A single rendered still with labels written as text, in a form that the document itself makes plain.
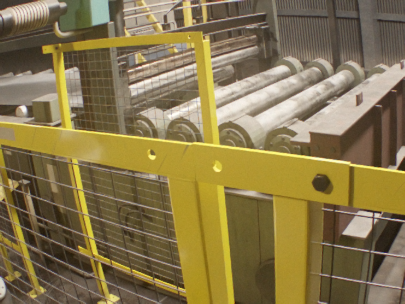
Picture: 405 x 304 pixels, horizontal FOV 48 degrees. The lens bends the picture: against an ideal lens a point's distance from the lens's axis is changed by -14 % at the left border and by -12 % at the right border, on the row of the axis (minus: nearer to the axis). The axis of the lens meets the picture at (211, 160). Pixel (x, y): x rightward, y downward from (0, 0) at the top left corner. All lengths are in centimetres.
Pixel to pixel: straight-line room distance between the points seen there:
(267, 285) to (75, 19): 206
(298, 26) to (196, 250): 1184
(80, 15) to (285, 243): 268
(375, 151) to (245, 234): 93
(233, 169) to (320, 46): 1171
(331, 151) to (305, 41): 1013
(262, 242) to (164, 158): 229
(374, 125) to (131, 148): 237
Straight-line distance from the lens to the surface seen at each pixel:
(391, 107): 340
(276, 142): 268
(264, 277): 303
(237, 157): 61
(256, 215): 289
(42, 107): 400
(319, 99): 376
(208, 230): 71
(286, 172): 58
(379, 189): 55
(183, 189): 69
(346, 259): 276
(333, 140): 238
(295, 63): 488
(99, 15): 314
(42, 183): 434
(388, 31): 1165
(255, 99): 363
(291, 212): 61
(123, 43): 252
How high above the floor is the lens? 205
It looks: 20 degrees down
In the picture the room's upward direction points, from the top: 6 degrees counter-clockwise
